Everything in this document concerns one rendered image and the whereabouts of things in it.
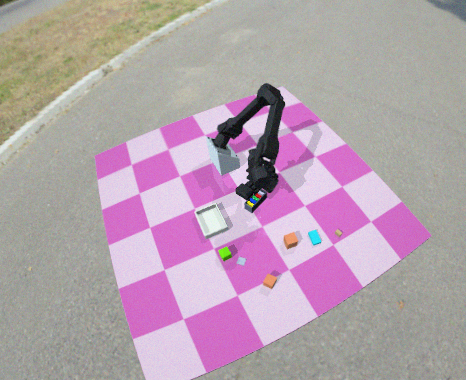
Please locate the green cube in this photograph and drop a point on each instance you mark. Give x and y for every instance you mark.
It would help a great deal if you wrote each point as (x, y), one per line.
(225, 254)

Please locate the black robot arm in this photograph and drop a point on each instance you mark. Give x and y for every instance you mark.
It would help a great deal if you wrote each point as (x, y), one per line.
(268, 145)

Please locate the cyan flat block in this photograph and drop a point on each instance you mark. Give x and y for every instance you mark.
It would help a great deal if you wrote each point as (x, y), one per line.
(314, 237)

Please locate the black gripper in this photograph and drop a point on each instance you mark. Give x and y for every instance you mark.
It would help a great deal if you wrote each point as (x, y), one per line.
(247, 190)

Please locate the orange cube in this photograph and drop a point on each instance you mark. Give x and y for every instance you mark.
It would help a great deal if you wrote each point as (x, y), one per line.
(290, 240)
(269, 281)

